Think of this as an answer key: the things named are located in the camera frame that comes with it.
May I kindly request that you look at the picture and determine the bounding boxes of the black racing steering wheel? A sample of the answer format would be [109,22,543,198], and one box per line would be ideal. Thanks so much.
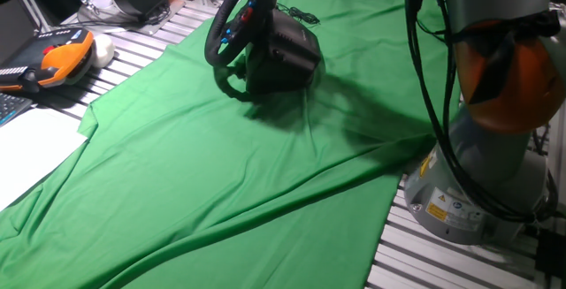
[203,0,279,103]

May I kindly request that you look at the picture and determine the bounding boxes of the black steering wheel base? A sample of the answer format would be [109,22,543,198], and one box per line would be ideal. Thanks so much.
[244,7,323,96]

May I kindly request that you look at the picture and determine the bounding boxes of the green cloth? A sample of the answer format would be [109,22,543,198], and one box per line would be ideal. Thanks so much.
[0,0,462,289]

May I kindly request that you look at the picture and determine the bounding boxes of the white computer mouse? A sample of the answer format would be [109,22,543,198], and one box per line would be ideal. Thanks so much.
[90,33,117,70]

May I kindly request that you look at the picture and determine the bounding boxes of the orange black teach pendant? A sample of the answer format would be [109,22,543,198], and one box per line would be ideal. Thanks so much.
[0,27,96,95]

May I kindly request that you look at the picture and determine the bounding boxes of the white paper sheet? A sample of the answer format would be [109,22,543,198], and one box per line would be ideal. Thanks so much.
[0,107,89,213]

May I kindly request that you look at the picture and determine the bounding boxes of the black keyboard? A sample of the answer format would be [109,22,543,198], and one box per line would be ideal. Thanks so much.
[0,92,34,127]

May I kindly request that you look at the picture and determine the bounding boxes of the black monitor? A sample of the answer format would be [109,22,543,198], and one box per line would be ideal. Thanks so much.
[0,0,40,63]

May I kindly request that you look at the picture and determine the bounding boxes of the black steering wheel cable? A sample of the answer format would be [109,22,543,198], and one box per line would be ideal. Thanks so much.
[275,2,321,27]

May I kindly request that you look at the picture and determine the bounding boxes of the black robot arm cables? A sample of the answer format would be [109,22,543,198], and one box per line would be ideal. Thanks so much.
[400,0,559,224]

